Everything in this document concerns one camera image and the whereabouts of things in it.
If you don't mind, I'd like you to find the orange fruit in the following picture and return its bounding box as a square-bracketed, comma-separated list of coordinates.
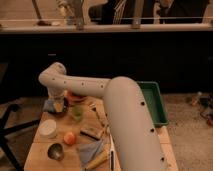
[63, 132, 77, 145]

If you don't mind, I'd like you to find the white dish brush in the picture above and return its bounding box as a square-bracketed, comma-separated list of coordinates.
[109, 134, 115, 171]

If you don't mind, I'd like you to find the dark purple bowl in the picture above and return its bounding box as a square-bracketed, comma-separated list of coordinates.
[50, 100, 68, 117]

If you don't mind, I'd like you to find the small green cup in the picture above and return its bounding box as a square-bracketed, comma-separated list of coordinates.
[71, 105, 83, 122]

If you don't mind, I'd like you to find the dark rectangular block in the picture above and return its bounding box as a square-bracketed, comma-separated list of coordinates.
[80, 125, 103, 140]

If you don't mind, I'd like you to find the black office chair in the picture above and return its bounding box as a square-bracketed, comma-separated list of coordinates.
[0, 61, 41, 171]

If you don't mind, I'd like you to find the blue folded cloth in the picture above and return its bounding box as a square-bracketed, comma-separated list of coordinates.
[77, 140, 107, 171]

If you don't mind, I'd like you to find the blue sponge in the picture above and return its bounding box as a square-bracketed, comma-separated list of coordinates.
[43, 99, 55, 113]

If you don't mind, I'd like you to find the green plastic tray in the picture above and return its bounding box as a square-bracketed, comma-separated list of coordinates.
[138, 81, 168, 127]

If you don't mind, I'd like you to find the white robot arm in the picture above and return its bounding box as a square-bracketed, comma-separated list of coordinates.
[38, 62, 169, 171]

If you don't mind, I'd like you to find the small metal cup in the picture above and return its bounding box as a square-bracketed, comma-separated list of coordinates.
[47, 143, 64, 161]

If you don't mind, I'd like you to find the orange bowl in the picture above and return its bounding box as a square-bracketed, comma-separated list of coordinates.
[66, 91, 86, 102]

